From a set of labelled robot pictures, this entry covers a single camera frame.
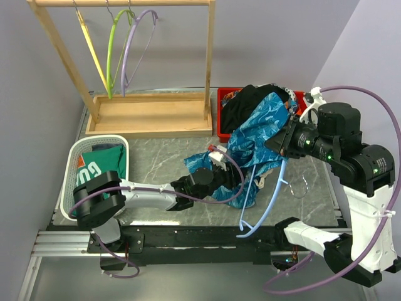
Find light blue hanger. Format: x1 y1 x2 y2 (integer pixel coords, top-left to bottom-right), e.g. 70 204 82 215
236 159 310 240

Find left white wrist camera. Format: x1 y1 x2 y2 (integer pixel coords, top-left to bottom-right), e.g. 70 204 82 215
208 145 227 171

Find green shirt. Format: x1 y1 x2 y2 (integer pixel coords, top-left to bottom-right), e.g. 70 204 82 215
76 145 127 186

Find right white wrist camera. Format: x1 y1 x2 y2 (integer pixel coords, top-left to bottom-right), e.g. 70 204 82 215
299 87 326 125

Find white laundry basket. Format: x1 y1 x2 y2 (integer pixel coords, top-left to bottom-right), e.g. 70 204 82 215
59 134 130 221

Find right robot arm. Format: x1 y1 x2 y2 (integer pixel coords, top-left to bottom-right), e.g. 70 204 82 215
265 103 400 287

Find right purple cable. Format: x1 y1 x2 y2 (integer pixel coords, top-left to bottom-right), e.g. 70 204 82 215
262 85 401 295

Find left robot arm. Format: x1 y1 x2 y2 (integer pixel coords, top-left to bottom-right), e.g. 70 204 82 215
68 164 244 252

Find yellow hanger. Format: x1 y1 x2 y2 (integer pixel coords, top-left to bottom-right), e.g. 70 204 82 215
73 1 107 89

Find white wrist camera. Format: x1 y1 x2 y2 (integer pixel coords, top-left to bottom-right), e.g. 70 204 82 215
299 87 326 125
208 145 227 171

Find green hanger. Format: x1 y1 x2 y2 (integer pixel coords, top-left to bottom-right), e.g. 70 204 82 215
105 1 135 99

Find blue patterned shorts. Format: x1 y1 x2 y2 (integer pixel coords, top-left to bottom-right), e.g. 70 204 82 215
183 92 291 210

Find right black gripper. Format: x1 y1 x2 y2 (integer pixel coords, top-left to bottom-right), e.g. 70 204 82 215
263 112 337 162

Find red plastic bin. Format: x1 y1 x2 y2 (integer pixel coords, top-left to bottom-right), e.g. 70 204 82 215
216 87 306 144

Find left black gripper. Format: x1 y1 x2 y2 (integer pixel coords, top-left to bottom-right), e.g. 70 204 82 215
195 161 247 201

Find wooden clothes rack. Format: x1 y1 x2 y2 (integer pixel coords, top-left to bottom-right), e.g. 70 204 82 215
28 1 216 139

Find black base frame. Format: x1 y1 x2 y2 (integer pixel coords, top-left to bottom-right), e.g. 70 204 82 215
87 226 304 267

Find black garment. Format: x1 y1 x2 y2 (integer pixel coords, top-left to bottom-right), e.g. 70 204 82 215
220 83 296 134

